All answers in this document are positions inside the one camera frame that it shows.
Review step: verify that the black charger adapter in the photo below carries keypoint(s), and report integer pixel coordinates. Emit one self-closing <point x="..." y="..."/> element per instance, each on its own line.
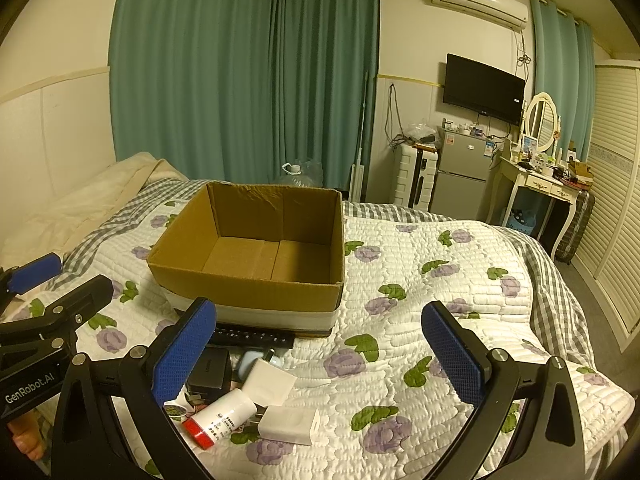
<point x="212" y="371"/>

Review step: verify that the blue plastic basket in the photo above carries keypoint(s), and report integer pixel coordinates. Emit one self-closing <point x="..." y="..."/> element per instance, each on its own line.
<point x="522" y="221"/>

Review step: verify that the small brown box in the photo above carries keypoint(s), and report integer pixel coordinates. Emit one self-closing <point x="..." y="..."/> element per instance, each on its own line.
<point x="580" y="169"/>

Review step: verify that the light green curtain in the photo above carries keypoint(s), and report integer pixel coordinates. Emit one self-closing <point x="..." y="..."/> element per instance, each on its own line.
<point x="560" y="70"/>

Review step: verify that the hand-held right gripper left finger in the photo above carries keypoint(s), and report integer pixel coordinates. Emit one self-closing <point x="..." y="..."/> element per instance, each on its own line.
<point x="184" y="357"/>

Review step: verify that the brown cardboard box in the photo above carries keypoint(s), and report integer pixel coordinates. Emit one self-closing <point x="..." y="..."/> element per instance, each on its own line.
<point x="250" y="296"/>

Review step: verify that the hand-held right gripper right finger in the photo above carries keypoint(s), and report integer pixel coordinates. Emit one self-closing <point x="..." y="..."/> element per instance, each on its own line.
<point x="452" y="355"/>

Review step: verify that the white suitcase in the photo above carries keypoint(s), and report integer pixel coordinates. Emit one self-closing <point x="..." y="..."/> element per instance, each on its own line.
<point x="412" y="175"/>

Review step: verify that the white louvered wardrobe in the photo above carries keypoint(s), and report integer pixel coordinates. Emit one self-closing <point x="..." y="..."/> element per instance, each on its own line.
<point x="612" y="185"/>

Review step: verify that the person's left hand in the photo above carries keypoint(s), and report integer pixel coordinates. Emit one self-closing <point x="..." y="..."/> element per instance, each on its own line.
<point x="27" y="442"/>

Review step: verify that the light blue earbuds case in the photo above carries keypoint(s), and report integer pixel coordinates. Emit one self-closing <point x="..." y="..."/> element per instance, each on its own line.
<point x="247" y="361"/>

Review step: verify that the black remote control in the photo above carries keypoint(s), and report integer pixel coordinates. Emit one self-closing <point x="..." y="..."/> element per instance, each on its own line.
<point x="250" y="336"/>

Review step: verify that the beige duvet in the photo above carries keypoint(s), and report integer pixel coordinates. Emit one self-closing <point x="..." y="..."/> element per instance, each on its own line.
<point x="75" y="210"/>

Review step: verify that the black wall television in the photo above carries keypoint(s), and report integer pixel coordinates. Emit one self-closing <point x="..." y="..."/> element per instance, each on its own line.
<point x="482" y="89"/>

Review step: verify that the white square packet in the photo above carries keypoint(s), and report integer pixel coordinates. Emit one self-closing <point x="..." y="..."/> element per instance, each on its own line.
<point x="268" y="383"/>

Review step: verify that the white mop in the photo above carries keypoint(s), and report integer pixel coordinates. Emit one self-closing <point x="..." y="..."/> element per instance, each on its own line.
<point x="358" y="160"/>

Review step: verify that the grey refrigerator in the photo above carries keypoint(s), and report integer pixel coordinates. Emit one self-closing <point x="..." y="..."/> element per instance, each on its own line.
<point x="462" y="170"/>

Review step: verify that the small white box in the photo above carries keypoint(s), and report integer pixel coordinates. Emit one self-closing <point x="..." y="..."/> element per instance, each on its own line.
<point x="290" y="425"/>

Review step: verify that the clear plastic water jug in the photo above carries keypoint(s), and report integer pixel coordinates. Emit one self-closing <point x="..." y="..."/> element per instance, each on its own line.
<point x="297" y="172"/>

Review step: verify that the plaid suitcase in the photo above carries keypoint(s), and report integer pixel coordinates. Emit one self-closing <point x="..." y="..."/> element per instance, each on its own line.
<point x="577" y="225"/>

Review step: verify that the white tube with red cap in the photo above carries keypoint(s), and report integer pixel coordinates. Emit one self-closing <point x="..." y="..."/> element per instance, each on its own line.
<point x="226" y="411"/>

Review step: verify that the white air conditioner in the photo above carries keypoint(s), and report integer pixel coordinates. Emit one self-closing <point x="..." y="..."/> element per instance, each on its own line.
<point x="477" y="0"/>

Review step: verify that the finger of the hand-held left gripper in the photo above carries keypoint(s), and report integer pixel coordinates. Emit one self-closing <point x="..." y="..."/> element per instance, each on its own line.
<point x="85" y="297"/>
<point x="35" y="272"/>

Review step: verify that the white dressing table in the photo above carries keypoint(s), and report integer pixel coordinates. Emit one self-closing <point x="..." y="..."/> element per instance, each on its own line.
<point x="537" y="180"/>

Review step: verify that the clear plastic bag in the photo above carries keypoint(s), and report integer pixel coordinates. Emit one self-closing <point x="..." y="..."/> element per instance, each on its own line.
<point x="419" y="132"/>

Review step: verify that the oval white mirror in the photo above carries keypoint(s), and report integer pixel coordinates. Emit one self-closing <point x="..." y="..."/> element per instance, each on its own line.
<point x="540" y="120"/>

